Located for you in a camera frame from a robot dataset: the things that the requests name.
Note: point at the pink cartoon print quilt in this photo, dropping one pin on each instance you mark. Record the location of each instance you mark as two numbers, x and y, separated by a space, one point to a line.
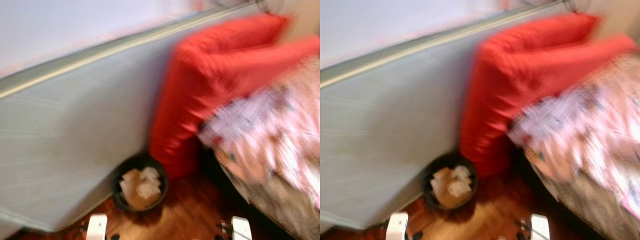
575 125
265 125

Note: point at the grey floral bed sheet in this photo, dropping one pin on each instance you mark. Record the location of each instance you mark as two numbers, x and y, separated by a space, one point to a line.
590 217
280 212

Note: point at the red fabric cushion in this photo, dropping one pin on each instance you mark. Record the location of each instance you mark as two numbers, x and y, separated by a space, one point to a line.
520 75
210 75

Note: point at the black round waste bin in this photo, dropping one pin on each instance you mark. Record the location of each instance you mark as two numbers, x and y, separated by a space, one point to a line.
426 187
116 186

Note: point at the brown flattened cardboard box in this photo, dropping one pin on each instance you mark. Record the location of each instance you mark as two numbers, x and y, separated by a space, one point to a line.
447 199
137 201

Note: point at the white crumpled paper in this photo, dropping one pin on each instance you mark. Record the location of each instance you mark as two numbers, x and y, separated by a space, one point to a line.
151 174
461 172
148 190
460 188

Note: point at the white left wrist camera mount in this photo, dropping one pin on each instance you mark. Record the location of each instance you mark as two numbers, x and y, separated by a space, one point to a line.
397 227
96 227

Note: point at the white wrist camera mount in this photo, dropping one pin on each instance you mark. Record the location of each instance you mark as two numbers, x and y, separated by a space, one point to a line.
96 227
241 230
397 227
540 227

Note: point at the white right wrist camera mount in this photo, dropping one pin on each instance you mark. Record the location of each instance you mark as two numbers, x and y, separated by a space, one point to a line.
540 227
241 230

